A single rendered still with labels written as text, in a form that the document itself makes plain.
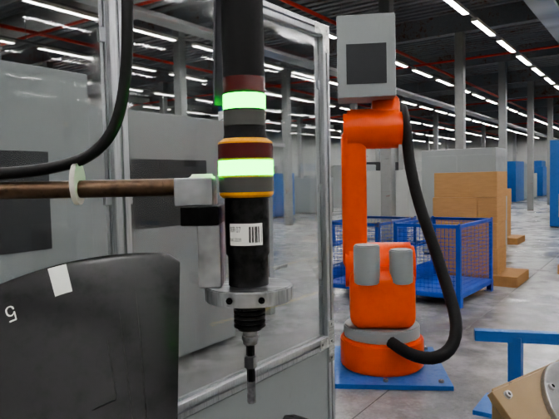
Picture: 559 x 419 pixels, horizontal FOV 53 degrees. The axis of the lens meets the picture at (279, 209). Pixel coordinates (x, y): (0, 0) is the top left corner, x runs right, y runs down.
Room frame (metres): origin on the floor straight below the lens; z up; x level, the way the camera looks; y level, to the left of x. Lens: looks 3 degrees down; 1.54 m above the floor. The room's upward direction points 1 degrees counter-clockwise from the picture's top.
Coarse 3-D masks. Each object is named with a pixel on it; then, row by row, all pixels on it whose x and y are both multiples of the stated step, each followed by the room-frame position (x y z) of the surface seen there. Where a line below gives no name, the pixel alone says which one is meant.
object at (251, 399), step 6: (246, 348) 0.44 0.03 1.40; (252, 348) 0.44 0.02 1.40; (246, 354) 0.44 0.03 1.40; (252, 354) 0.44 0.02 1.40; (246, 360) 0.44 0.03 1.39; (252, 360) 0.44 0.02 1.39; (246, 366) 0.44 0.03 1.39; (252, 366) 0.44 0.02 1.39; (252, 372) 0.44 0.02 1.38; (252, 378) 0.44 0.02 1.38; (252, 384) 0.44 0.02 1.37; (252, 390) 0.44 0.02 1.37; (252, 396) 0.44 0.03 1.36; (252, 402) 0.44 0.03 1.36
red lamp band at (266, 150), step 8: (224, 144) 0.43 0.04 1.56; (232, 144) 0.42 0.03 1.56; (240, 144) 0.42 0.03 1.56; (248, 144) 0.42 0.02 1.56; (256, 144) 0.43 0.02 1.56; (264, 144) 0.43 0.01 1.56; (272, 144) 0.44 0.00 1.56; (224, 152) 0.43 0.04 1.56; (232, 152) 0.42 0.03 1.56; (240, 152) 0.42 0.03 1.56; (248, 152) 0.42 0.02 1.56; (256, 152) 0.42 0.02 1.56; (264, 152) 0.43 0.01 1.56; (272, 152) 0.44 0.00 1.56
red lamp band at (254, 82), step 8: (224, 80) 0.44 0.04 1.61; (232, 80) 0.43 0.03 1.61; (240, 80) 0.43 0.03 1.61; (248, 80) 0.43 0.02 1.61; (256, 80) 0.43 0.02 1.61; (264, 80) 0.44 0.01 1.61; (224, 88) 0.44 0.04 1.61; (232, 88) 0.43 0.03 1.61; (240, 88) 0.43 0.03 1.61; (248, 88) 0.43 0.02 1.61; (256, 88) 0.43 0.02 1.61; (264, 88) 0.44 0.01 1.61
